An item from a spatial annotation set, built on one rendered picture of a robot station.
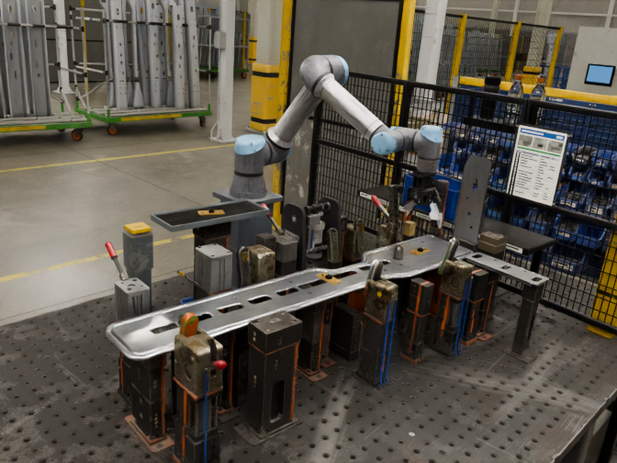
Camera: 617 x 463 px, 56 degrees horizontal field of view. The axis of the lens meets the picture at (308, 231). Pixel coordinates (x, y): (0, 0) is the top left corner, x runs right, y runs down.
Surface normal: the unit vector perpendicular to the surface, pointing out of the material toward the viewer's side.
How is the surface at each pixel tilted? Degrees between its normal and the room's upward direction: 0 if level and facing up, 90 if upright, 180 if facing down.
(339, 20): 89
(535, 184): 90
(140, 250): 90
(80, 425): 0
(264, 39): 90
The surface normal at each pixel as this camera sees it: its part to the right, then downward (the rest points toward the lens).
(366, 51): -0.69, 0.18
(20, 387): 0.07, -0.94
